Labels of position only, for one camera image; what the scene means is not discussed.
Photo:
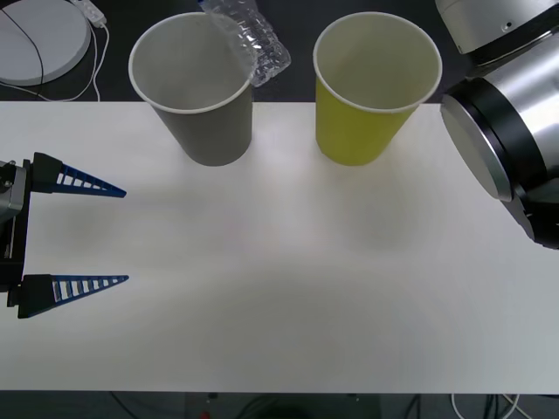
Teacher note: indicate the yellow-green plastic bin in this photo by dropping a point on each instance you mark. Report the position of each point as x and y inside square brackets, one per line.
[349, 131]

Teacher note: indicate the white power strip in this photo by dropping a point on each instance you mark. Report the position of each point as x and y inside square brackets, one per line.
[94, 13]

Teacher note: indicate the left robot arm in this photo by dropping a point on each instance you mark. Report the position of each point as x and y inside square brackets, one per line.
[13, 192]

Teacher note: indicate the pale grey round disc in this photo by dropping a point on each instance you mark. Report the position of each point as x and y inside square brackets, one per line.
[52, 39]

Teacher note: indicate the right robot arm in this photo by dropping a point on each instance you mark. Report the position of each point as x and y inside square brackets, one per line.
[515, 131]

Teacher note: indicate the clear bottle with green cap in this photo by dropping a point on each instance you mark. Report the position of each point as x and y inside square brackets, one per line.
[262, 48]

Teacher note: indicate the grey plastic bin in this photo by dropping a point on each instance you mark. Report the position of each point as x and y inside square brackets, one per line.
[209, 135]

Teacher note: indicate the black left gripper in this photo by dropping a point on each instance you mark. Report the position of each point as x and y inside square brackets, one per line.
[15, 244]

